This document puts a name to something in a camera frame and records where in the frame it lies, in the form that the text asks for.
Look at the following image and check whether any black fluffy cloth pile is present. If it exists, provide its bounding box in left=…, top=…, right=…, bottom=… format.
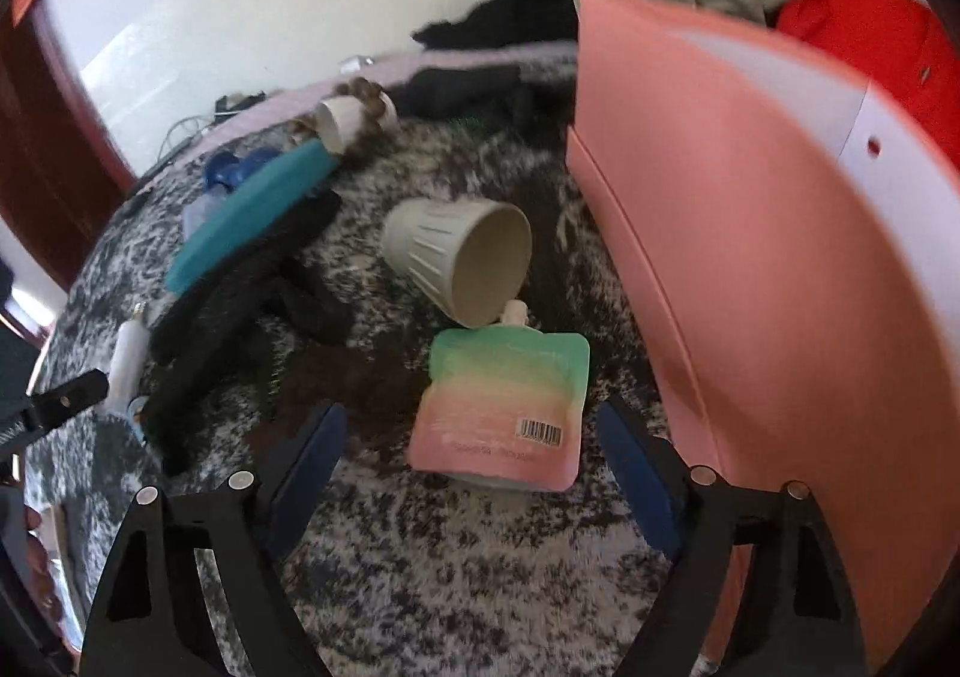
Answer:
left=411, top=0, right=580, bottom=50

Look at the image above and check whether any brown bead bracelet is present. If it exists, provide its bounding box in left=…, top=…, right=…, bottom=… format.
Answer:
left=328, top=76, right=400, bottom=133

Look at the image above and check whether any black charger with cables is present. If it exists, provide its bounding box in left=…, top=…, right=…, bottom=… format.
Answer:
left=160, top=91, right=268, bottom=155

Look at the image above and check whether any long black cloth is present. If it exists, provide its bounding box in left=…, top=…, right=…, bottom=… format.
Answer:
left=141, top=188, right=344, bottom=477

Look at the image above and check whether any teal long case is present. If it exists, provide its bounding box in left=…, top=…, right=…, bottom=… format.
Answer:
left=163, top=139, right=340, bottom=297

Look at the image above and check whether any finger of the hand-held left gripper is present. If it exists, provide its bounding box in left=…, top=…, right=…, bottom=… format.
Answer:
left=25, top=369, right=110, bottom=432

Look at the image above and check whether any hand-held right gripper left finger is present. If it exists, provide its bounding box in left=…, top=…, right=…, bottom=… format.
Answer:
left=79, top=401, right=350, bottom=677

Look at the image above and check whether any white slim tube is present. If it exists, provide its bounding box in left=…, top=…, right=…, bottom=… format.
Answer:
left=103, top=300, right=149, bottom=417

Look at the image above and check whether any black folded cloth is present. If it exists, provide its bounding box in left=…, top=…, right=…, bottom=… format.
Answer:
left=388, top=65, right=527, bottom=121

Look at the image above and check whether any small white cup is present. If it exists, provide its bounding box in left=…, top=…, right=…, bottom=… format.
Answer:
left=313, top=95, right=370, bottom=158

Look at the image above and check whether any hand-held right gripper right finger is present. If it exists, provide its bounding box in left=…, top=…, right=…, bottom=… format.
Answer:
left=596, top=393, right=871, bottom=677

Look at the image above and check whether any blue plastic object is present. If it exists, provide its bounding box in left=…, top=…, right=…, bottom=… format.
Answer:
left=205, top=148, right=280, bottom=192

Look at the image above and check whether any dark wooden door frame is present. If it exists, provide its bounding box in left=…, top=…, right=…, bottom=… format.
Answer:
left=0, top=2, right=137, bottom=290

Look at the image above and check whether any grey mottled fuzzy blanket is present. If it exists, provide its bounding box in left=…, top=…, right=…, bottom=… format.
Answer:
left=22, top=43, right=751, bottom=677

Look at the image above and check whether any red cloth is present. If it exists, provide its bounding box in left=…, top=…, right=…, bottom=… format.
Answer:
left=775, top=0, right=960, bottom=177

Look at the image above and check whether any pastel gradient spout pouch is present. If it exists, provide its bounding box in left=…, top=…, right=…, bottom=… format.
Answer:
left=403, top=299, right=592, bottom=492

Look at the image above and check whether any person's left hand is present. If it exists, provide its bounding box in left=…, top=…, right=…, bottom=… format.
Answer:
left=22, top=503, right=62, bottom=618

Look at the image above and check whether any clear plastic container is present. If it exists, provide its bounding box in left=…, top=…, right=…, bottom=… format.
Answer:
left=182, top=192, right=227, bottom=237

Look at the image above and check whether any pink storage box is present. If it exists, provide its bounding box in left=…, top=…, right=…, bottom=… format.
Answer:
left=564, top=0, right=960, bottom=677

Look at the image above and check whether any cream ribbed cup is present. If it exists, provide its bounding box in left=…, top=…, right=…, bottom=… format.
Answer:
left=380, top=195, right=535, bottom=329

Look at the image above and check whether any small black cloth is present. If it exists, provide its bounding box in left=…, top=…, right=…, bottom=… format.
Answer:
left=276, top=255, right=355, bottom=350

